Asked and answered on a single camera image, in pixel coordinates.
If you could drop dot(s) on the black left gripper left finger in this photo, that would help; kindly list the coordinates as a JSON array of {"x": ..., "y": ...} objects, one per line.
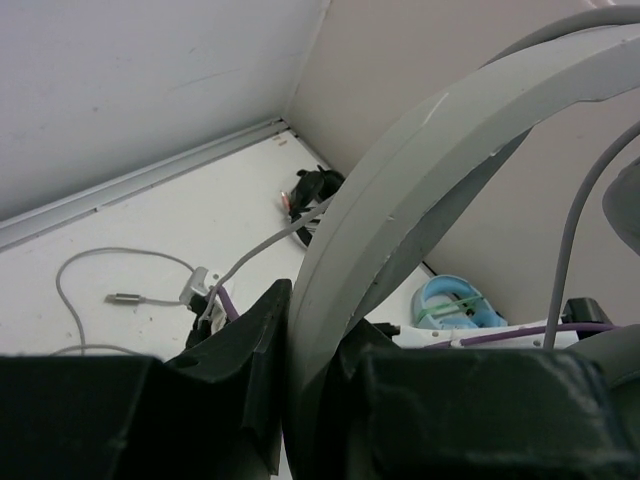
[{"x": 212, "y": 412}]

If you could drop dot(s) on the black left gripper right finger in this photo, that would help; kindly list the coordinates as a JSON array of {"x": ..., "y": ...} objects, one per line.
[{"x": 394, "y": 413}]

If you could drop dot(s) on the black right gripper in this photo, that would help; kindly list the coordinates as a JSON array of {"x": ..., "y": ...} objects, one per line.
[{"x": 224, "y": 312}]

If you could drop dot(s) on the blue headphones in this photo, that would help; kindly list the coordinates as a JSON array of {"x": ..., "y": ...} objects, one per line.
[{"x": 448, "y": 302}]

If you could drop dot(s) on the black wrapped headphones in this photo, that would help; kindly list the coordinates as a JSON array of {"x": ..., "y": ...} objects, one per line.
[{"x": 313, "y": 186}]

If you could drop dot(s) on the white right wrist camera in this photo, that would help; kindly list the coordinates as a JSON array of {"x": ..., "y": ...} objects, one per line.
[{"x": 200, "y": 281}]

